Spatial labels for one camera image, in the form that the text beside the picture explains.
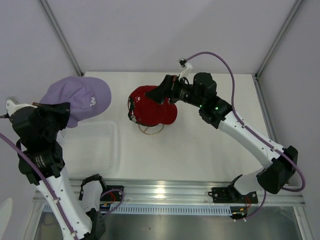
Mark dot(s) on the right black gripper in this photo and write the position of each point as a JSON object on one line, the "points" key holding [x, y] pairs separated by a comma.
{"points": [[168, 88]]}

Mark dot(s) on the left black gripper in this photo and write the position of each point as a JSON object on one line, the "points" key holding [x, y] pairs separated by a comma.
{"points": [[61, 109]]}

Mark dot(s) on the red baseball cap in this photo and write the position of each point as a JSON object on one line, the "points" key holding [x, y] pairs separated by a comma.
{"points": [[146, 112]]}

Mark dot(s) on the lavender baseball cap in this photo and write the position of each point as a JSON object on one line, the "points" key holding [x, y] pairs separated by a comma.
{"points": [[88, 97]]}

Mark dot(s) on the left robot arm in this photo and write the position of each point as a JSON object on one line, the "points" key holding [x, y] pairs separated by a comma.
{"points": [[41, 161]]}

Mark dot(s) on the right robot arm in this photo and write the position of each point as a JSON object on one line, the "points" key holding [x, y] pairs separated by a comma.
{"points": [[277, 161]]}

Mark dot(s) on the white plastic basket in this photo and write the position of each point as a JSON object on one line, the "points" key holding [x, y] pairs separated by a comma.
{"points": [[91, 148]]}

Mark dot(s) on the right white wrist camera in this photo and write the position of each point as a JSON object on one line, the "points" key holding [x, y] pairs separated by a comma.
{"points": [[186, 68]]}

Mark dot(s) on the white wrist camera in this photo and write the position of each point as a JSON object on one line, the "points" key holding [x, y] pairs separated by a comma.
{"points": [[186, 68], [12, 105]]}

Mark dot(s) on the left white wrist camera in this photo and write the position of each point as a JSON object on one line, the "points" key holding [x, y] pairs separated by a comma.
{"points": [[12, 105]]}

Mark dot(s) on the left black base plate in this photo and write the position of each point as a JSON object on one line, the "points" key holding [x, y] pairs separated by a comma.
{"points": [[112, 193]]}

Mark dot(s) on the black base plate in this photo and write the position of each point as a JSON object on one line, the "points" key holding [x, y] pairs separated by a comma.
{"points": [[228, 195], [112, 193]]}

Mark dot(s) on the aluminium mounting rail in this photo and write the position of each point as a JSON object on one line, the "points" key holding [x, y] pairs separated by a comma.
{"points": [[164, 192]]}

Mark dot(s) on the left aluminium frame post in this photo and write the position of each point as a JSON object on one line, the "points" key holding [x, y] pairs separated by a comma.
{"points": [[55, 26]]}

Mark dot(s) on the aluminium frame post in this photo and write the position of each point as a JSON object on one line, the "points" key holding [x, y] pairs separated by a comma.
{"points": [[280, 36], [55, 26]]}

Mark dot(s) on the white slotted cable duct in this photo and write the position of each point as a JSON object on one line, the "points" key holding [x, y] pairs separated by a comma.
{"points": [[186, 210]]}

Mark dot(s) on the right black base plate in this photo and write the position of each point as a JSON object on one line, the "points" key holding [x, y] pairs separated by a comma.
{"points": [[228, 195]]}

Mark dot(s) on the right aluminium frame post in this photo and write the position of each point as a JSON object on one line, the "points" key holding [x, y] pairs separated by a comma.
{"points": [[280, 36]]}

